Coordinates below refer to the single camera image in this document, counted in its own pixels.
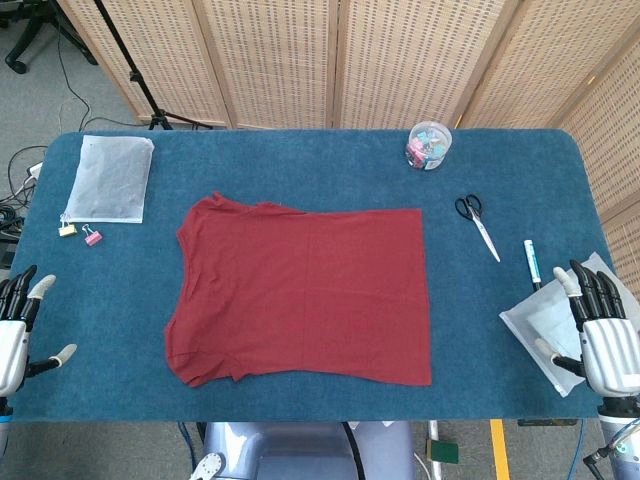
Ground black tripod stand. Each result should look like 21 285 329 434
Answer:
92 0 214 132

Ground black office chair base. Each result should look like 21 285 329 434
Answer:
0 0 100 75

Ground black-handled scissors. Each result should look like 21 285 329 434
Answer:
453 193 502 264

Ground blue cable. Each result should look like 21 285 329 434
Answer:
177 421 204 476

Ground black floor cable bundle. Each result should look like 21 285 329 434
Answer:
0 144 49 241

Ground green block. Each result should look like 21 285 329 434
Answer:
424 439 460 464

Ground red t-shirt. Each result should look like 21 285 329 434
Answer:
163 191 433 389

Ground white and teal marker pen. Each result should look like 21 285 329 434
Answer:
523 239 544 294

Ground frosted bag with folded cloth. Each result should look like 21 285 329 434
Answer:
498 251 621 399

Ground grey-blue robot torso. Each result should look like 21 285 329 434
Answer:
202 421 416 480

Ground clear jar of binder clips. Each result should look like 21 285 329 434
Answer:
404 121 454 172

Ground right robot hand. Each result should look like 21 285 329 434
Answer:
533 259 640 399

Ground woven wooden folding screen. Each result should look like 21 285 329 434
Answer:
56 0 640 321

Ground white frosted zip bag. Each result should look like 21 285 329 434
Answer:
64 134 155 225

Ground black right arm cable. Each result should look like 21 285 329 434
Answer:
583 439 621 480

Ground yellow floor tape strip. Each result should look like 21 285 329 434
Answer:
489 419 511 480

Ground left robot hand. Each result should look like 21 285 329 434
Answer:
0 264 79 399

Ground white metal bracket plate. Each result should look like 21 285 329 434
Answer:
188 451 227 480

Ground blue table cover cloth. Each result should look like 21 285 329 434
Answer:
0 128 640 424

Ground white pipe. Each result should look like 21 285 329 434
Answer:
427 421 444 480

